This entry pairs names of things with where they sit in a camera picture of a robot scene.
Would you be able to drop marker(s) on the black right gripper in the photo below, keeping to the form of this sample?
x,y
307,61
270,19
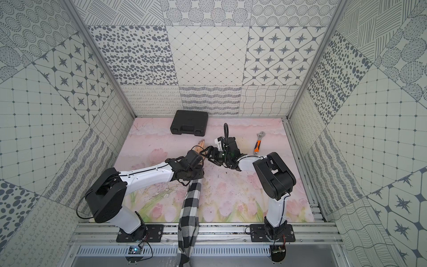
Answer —
x,y
215,150

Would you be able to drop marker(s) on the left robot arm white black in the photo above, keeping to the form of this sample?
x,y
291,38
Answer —
x,y
105,197

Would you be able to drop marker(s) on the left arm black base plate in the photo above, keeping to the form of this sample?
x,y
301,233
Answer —
x,y
151,233

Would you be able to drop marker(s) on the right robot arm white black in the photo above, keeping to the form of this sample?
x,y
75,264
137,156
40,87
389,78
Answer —
x,y
274,175

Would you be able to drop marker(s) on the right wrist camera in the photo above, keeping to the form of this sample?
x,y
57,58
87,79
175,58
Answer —
x,y
220,143

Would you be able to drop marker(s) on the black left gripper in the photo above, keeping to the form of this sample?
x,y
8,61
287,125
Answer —
x,y
194,159

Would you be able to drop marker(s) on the black white checkered sleeve forearm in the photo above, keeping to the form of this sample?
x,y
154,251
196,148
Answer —
x,y
188,224

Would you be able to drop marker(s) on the aluminium frame rail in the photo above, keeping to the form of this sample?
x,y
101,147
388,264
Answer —
x,y
91,233

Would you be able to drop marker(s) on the black plastic tool case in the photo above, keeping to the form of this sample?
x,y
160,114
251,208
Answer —
x,y
189,122

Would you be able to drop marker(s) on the pink floral table mat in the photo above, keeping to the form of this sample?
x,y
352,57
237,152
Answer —
x,y
227,196

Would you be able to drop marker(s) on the orange handle adjustable wrench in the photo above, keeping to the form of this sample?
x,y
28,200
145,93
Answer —
x,y
260,135

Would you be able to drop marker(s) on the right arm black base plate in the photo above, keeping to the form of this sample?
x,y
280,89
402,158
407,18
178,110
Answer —
x,y
266,233

